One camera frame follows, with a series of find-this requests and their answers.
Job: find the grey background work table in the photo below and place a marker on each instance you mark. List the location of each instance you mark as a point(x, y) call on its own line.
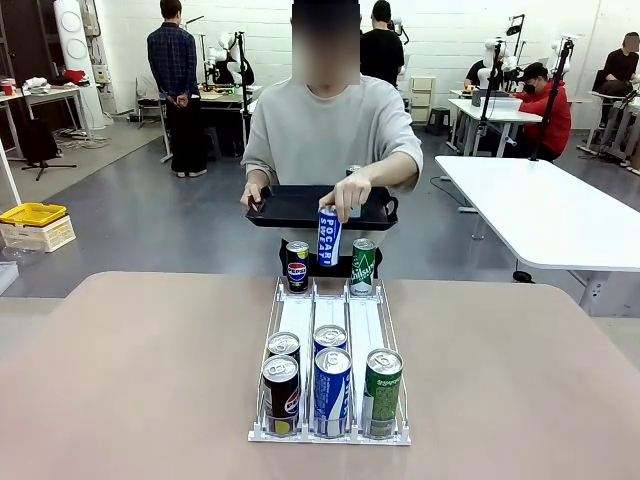
point(225, 99)

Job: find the man in plaid shirt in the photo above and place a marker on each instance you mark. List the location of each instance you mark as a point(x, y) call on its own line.
point(172, 65)

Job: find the large white table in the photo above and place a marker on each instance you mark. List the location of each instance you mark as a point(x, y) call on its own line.
point(540, 210)

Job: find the green Chilsung cider can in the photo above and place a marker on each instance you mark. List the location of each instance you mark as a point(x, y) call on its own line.
point(384, 395)
point(362, 270)
point(353, 169)

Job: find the black tall camera stand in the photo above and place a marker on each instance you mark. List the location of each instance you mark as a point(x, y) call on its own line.
point(550, 100)

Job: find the dark rectangular serving tray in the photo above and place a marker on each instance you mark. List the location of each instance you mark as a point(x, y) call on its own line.
point(290, 205)

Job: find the person in grey sweater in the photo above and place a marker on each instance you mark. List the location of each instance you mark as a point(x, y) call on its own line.
point(325, 130)

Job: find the person in black clothes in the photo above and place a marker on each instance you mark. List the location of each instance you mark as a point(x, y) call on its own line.
point(620, 65)

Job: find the person's left hand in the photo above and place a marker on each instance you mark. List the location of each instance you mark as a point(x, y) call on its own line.
point(352, 192)

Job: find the yellow crate lid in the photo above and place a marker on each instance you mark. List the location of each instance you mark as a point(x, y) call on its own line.
point(31, 214)

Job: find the white drawer cabinet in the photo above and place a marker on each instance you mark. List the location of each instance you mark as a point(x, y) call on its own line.
point(422, 97)

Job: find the black Pepsi can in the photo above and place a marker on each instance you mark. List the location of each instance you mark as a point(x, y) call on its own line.
point(281, 395)
point(297, 270)
point(284, 344)

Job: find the person's left forearm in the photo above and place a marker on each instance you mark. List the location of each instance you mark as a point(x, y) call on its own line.
point(392, 170)

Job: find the clear plastic bowl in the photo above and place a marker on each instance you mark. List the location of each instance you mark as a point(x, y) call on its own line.
point(22, 254)

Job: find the white standing air conditioner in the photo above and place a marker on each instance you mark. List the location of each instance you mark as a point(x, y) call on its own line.
point(75, 50)

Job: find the person in red jacket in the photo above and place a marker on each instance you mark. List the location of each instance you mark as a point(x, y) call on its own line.
point(547, 110)

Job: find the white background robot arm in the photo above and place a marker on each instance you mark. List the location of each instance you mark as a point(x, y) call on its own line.
point(484, 70)

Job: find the white table with clutter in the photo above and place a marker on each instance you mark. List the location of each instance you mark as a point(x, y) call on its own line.
point(47, 94)

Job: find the black overhead lamp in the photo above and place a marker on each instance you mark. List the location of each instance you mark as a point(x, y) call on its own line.
point(515, 26)

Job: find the red cup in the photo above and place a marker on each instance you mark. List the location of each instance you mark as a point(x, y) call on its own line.
point(8, 89)

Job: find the person's right forearm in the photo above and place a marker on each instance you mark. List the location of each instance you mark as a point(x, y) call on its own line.
point(261, 177)

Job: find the red cloth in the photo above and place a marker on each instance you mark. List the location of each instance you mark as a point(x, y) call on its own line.
point(75, 76)

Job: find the white desk with container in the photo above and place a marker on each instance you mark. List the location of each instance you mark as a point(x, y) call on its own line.
point(492, 117)

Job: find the white storage container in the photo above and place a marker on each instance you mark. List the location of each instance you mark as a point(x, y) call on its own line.
point(502, 104)

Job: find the blue Pocari Sweat can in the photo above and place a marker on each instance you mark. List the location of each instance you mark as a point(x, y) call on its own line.
point(330, 245)
point(332, 395)
point(330, 337)

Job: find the black slim camera stand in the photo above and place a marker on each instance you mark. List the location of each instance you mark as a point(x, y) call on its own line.
point(491, 85)

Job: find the black tripod pole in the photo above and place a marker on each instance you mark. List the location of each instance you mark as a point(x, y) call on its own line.
point(244, 70)

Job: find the white plastic crate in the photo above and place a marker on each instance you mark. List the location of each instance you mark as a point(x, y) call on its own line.
point(47, 235)

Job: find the black floor tripod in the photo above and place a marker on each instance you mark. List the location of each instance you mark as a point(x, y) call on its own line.
point(40, 167)

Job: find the black round stool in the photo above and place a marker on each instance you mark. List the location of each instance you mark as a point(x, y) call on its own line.
point(438, 120)

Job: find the man in black t-shirt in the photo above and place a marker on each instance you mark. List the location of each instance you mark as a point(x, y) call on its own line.
point(382, 55)

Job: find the white can dispenser rack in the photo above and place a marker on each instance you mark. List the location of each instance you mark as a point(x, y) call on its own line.
point(295, 315)

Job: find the person's right hand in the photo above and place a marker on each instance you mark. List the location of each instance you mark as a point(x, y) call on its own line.
point(251, 196)

